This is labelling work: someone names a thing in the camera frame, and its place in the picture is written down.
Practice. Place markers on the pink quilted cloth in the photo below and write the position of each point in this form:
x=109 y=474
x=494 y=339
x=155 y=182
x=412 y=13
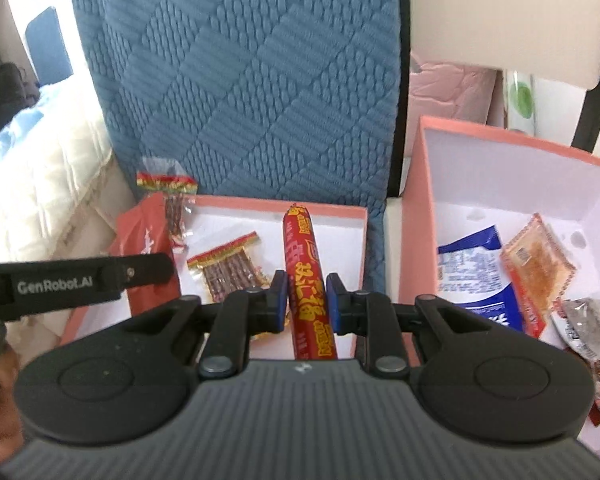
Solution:
x=450 y=90

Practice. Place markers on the grey shrimp snack packet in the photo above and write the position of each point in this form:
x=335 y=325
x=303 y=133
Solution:
x=587 y=330

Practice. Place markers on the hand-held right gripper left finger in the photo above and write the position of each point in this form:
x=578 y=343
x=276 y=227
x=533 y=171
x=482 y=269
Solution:
x=280 y=301

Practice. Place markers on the person's left hand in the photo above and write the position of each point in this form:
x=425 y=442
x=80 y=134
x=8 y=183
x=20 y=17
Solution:
x=0 y=420

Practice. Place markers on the white cabinet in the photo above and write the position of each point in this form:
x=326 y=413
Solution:
x=10 y=15

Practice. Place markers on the pink cardboard box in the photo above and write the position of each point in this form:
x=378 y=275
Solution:
x=505 y=180

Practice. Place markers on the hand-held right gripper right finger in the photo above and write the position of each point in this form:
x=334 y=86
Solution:
x=333 y=304

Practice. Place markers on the striped meat stick packet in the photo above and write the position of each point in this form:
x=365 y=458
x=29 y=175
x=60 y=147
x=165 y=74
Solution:
x=172 y=195
x=230 y=265

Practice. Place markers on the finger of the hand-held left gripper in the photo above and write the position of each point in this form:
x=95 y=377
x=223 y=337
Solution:
x=140 y=267

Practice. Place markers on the light blue blanket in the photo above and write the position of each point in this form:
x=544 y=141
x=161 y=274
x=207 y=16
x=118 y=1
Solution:
x=25 y=120

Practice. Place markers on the red sausage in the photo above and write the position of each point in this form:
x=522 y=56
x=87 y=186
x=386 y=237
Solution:
x=305 y=270

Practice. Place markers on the blue textured chair back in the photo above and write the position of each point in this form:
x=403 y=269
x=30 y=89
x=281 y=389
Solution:
x=250 y=85

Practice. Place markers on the red snack packet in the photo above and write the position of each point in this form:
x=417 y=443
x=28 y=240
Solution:
x=142 y=240

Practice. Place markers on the cream plastic chair back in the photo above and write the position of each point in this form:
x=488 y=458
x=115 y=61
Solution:
x=505 y=10

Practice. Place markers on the blue snack packet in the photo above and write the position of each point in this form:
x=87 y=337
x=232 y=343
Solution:
x=472 y=275

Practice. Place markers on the small blue chair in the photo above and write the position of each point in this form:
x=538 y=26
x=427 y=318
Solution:
x=47 y=45

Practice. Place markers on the black clothing pile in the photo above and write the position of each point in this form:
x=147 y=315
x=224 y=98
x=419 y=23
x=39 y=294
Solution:
x=5 y=95

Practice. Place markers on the green patterned item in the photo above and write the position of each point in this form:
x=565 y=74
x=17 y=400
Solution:
x=520 y=100

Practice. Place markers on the pink box lid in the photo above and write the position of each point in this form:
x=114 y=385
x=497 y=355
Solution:
x=230 y=220

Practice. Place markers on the orange snack packet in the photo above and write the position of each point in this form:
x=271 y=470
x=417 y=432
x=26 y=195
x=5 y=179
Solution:
x=535 y=270

